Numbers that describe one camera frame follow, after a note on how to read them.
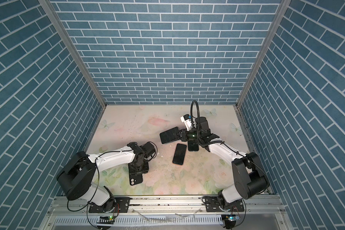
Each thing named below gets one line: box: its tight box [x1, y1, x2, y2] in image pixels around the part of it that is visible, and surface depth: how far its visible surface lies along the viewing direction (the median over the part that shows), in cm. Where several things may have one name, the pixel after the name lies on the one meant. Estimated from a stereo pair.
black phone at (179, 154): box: [172, 143, 187, 166], surface depth 93 cm
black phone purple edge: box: [159, 126, 182, 145], surface depth 86 cm
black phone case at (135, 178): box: [129, 173, 143, 186], surface depth 84 cm
